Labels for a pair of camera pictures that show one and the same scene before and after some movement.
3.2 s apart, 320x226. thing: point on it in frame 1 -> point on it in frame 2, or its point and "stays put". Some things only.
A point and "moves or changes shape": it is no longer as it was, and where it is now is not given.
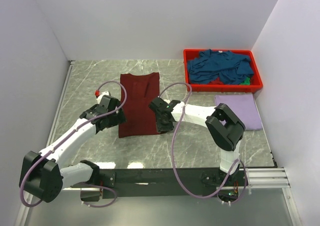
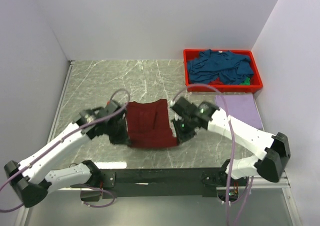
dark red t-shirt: (141, 119) moves or changes shape
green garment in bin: (246, 82) stays put
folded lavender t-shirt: (244, 105) stays put
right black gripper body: (162, 126) -> (185, 128)
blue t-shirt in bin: (231, 68) stays put
